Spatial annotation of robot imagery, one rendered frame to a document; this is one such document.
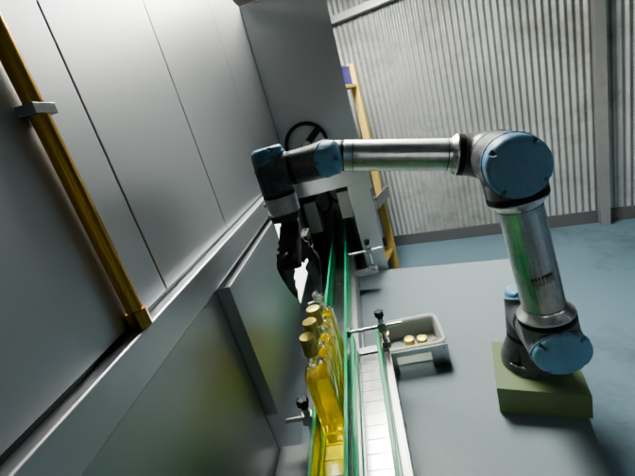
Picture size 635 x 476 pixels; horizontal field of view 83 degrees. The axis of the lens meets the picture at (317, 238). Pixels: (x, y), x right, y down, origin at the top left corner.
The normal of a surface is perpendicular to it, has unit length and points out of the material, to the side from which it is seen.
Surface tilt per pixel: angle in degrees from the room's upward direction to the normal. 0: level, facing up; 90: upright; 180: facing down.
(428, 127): 90
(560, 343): 96
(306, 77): 90
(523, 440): 0
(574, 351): 96
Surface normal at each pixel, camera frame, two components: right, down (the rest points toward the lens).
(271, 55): -0.07, 0.33
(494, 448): -0.27, -0.91
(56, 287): 0.96, -0.23
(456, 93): -0.35, 0.38
